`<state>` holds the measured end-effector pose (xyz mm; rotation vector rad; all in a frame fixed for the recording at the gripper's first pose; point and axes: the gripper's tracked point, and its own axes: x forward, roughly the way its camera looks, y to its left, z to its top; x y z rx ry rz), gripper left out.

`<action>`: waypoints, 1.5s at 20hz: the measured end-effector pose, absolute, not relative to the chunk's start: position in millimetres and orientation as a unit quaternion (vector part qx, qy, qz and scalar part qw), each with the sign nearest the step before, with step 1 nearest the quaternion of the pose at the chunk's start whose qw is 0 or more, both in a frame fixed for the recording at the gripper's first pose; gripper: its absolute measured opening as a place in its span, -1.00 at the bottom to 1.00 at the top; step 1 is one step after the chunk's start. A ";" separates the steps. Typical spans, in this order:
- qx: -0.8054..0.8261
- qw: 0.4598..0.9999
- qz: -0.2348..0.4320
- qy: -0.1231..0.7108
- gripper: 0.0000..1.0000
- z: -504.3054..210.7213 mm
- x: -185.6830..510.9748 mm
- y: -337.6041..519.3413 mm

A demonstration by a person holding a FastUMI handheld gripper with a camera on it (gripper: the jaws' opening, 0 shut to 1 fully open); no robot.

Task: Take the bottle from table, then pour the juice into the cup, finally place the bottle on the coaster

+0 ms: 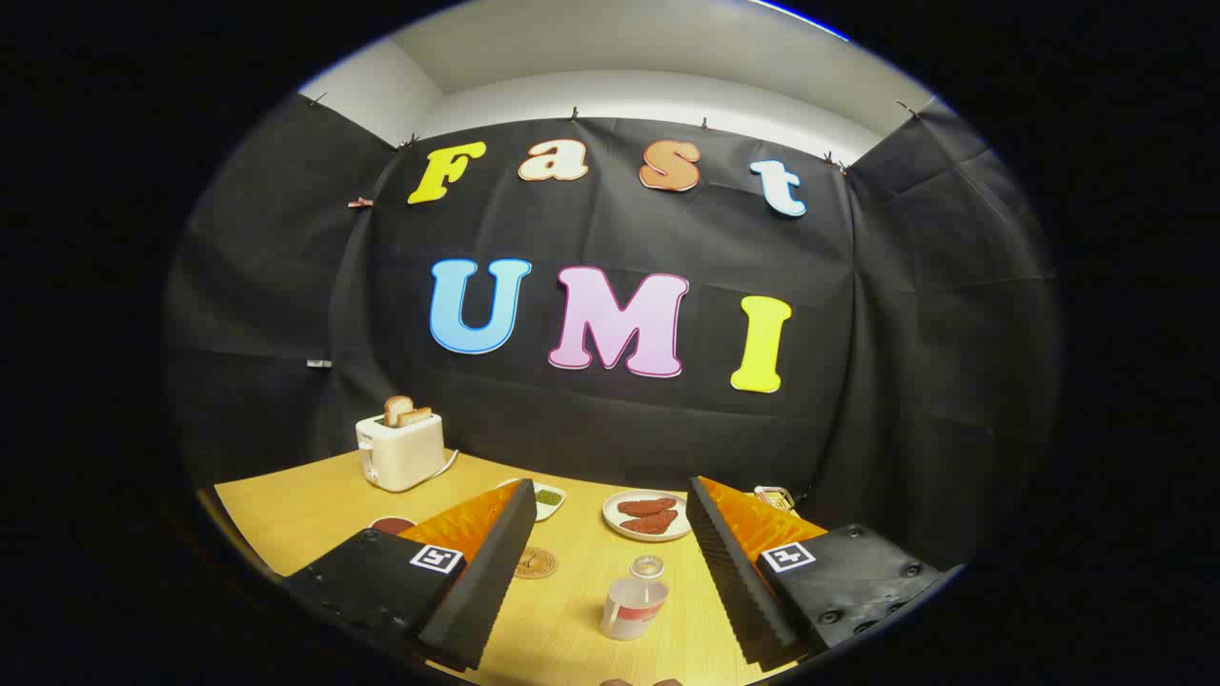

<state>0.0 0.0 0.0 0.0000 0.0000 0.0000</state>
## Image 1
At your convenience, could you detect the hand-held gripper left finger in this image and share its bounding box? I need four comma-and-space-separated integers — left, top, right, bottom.
283, 479, 538, 671

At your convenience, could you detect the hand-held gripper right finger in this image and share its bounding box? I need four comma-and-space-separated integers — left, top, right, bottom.
686, 476, 964, 668

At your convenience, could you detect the clear juice bottle red label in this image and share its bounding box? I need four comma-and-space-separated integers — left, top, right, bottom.
600, 555, 670, 641

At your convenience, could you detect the white round plate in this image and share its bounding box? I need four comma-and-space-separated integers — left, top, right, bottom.
602, 490, 692, 542

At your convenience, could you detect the white toaster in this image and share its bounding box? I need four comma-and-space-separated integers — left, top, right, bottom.
356, 412, 446, 493

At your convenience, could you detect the wooden table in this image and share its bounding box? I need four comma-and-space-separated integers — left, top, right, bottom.
212, 448, 811, 686

